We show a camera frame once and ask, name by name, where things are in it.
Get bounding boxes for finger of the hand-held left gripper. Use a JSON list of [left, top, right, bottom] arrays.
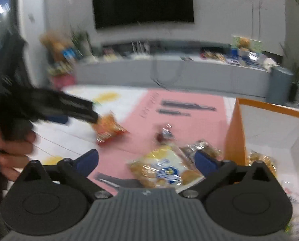
[[45, 115, 70, 125], [60, 92, 100, 124]]

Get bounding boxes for white round device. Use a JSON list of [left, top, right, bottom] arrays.
[[263, 58, 278, 69]]

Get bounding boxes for pile of assorted snack packets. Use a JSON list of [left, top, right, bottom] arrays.
[[201, 50, 226, 62]]

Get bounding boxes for green picture card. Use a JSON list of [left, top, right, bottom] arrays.
[[232, 35, 263, 53]]

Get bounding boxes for clear red candy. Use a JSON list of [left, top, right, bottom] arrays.
[[156, 123, 176, 143]]

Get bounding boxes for white router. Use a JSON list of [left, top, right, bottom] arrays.
[[131, 40, 150, 56]]

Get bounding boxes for long leaf potted plant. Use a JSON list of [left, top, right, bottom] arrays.
[[280, 43, 299, 103]]

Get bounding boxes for person's left hand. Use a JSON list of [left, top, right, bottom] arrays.
[[0, 117, 36, 181]]

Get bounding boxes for golden vase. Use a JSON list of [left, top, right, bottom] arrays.
[[40, 31, 65, 56]]

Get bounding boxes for orange cardboard box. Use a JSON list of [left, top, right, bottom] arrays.
[[225, 98, 299, 241]]

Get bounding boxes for clear bun packet blue label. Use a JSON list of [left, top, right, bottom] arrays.
[[128, 146, 205, 189]]

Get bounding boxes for slim leaf potted plant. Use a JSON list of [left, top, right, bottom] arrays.
[[69, 30, 92, 58]]

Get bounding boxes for pink basket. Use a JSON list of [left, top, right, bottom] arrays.
[[50, 74, 77, 91]]

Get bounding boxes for black television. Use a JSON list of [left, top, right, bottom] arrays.
[[90, 0, 195, 30]]

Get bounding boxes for clear bag brown snack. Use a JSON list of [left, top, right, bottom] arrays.
[[181, 141, 222, 166]]

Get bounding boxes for yellow snack packet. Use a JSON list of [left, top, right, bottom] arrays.
[[248, 151, 276, 176]]

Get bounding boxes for grey tv console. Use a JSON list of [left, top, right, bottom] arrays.
[[75, 39, 274, 98]]

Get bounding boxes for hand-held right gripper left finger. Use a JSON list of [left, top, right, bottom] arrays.
[[13, 149, 113, 202]]

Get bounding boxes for brown teddy bear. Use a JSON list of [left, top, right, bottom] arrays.
[[237, 37, 251, 49]]

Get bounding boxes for grey trash bin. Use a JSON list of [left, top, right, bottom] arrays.
[[267, 66, 294, 106]]

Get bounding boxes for orange red fries packet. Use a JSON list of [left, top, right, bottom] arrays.
[[93, 112, 130, 143]]

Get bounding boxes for blue snack bags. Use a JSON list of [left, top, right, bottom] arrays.
[[62, 46, 77, 61]]

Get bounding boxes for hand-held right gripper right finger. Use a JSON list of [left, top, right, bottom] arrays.
[[181, 150, 283, 202]]

